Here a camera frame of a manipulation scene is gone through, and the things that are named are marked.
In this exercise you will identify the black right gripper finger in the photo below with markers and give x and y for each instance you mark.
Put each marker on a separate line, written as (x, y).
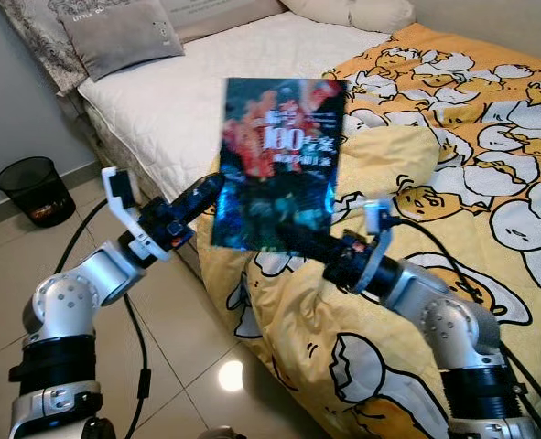
(307, 241)

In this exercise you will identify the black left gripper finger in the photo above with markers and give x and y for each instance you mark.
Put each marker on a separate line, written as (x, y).
(208, 194)

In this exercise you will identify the dark red cover book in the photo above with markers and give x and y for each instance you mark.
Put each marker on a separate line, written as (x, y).
(279, 155)

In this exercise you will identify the grey plush cushion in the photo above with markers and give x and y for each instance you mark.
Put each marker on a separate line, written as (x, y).
(124, 37)

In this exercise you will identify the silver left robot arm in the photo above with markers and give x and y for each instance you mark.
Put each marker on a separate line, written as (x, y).
(64, 302)

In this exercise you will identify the white quilted mattress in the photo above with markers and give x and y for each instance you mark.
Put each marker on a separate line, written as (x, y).
(178, 110)

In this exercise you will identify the grey bed base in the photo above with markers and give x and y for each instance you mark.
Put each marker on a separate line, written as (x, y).
(101, 137)

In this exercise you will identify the black mesh waste bin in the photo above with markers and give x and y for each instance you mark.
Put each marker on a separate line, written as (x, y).
(37, 187)

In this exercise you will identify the yellow egg print duvet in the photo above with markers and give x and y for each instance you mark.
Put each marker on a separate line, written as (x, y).
(471, 183)

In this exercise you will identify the dark robot foot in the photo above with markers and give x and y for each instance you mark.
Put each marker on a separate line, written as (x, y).
(221, 433)

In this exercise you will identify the grey patterned large pillow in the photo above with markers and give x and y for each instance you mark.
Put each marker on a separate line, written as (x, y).
(37, 37)

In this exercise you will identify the cream long pillow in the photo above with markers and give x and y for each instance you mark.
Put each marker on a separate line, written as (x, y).
(352, 13)

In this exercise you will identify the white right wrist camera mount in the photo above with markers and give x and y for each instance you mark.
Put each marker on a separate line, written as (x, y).
(377, 247)

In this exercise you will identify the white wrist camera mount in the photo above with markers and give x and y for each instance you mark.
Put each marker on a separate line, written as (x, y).
(377, 247)
(124, 206)

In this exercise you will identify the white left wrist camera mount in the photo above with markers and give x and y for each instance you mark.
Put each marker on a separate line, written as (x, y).
(124, 206)

